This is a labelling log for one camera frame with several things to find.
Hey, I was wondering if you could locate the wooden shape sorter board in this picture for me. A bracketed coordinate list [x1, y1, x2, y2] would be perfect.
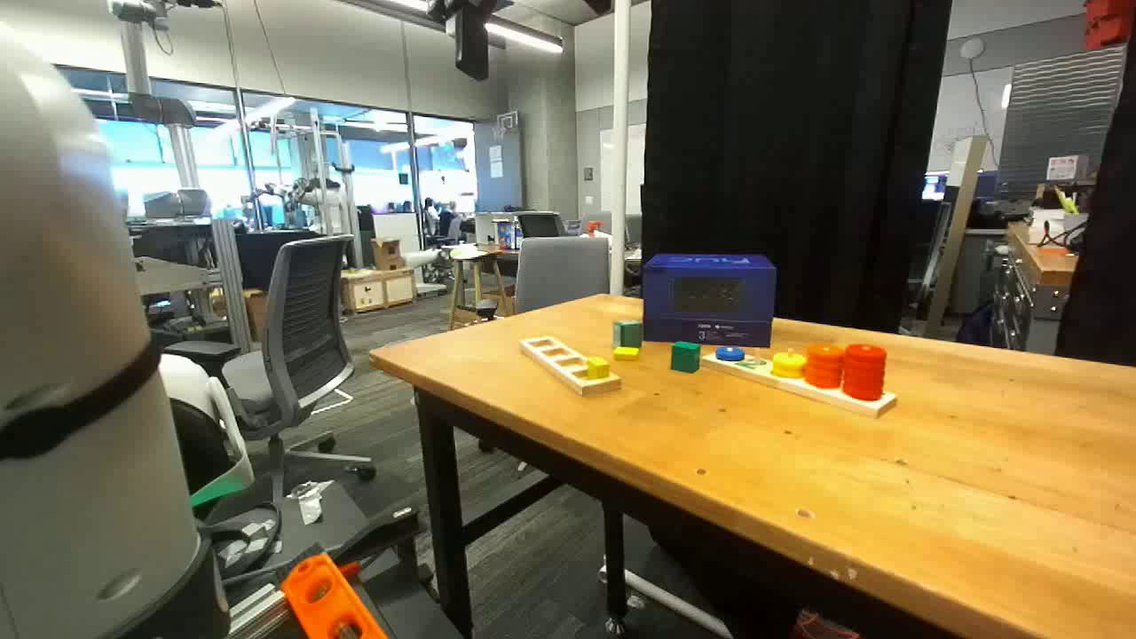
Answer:
[517, 335, 623, 397]

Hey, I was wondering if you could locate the grey upholstered chair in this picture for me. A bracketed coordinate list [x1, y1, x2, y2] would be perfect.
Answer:
[511, 234, 614, 316]

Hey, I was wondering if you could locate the blue rectangular box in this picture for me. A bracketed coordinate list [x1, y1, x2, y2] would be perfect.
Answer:
[637, 253, 779, 351]

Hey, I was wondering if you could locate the white vertical pole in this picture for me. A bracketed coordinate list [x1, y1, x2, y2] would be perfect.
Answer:
[607, 0, 634, 299]

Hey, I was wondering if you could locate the low wooden cabinet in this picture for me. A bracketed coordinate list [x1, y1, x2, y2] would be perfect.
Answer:
[338, 264, 421, 316]

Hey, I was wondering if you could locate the grey mesh office chair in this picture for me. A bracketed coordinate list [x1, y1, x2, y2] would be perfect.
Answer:
[219, 234, 378, 491]

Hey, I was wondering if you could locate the long white wooden peg board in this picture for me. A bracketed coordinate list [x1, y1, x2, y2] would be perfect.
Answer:
[699, 343, 901, 419]

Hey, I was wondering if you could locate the wide black curtain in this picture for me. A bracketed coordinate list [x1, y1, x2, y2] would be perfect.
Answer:
[637, 0, 955, 335]

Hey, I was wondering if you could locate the orange plastic holed part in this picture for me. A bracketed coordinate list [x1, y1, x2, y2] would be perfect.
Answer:
[279, 551, 389, 639]

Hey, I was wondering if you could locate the leaning wooden plank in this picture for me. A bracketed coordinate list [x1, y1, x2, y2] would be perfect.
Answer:
[923, 131, 992, 337]

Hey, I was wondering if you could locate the wooden workbench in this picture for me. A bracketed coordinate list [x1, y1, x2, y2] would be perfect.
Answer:
[1002, 218, 1082, 356]

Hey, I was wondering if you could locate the narrow black curtain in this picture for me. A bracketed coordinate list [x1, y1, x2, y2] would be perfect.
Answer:
[1055, 41, 1136, 365]

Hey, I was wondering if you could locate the red hanging item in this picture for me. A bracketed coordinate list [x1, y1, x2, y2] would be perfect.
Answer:
[1079, 0, 1136, 54]

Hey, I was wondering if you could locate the black metal table frame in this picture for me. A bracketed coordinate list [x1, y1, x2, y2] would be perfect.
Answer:
[411, 388, 634, 639]

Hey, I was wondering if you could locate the black ceiling camera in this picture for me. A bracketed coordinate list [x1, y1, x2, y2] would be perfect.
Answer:
[446, 0, 497, 84]

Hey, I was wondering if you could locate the red ring stack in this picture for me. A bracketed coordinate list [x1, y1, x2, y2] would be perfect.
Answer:
[837, 342, 890, 403]

